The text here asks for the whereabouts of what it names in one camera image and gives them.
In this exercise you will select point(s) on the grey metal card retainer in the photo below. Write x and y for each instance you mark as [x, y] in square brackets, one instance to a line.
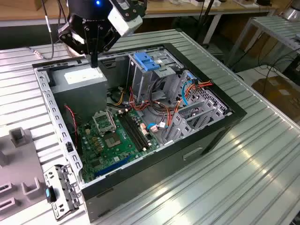
[68, 187]

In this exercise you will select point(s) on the blue expansion slot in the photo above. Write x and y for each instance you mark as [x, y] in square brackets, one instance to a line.
[112, 167]

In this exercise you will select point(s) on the grey power supply unit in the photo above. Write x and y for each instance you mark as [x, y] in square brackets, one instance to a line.
[79, 96]

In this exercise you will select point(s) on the black RAM slot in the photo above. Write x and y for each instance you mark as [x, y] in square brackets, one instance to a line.
[133, 131]
[138, 129]

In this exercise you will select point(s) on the grey parts rack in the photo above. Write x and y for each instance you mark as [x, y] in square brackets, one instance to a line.
[21, 164]

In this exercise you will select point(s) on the blue plastic drive bracket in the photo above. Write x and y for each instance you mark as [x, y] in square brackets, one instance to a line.
[145, 62]

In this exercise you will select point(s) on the green motherboard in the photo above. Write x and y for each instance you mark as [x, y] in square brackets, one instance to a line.
[127, 153]

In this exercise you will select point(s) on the black open PC case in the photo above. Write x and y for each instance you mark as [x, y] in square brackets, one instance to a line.
[152, 173]

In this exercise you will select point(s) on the grey metal disk bay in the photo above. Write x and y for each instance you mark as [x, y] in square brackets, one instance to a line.
[181, 123]

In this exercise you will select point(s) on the black latch with blue tab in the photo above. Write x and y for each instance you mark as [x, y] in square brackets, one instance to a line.
[51, 194]

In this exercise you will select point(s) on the grey metal drive cage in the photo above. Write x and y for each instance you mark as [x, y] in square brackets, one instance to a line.
[140, 82]

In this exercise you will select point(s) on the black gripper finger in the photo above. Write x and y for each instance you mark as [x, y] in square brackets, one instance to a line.
[110, 39]
[66, 38]

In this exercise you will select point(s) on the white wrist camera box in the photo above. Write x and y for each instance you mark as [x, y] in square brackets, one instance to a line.
[122, 21]

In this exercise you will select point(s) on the large labelled cardboard box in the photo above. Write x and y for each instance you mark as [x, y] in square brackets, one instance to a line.
[276, 91]

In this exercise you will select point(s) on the CPU socket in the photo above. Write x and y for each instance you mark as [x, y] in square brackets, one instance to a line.
[113, 140]

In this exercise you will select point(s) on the long wooden desk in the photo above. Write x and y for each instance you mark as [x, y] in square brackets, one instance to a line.
[248, 9]

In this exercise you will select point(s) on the metal slat side table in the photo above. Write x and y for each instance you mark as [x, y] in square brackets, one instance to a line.
[274, 28]

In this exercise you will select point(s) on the small white box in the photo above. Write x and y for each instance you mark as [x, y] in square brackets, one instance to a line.
[195, 2]

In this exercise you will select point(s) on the small brown box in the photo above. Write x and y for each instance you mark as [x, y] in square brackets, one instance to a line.
[38, 4]

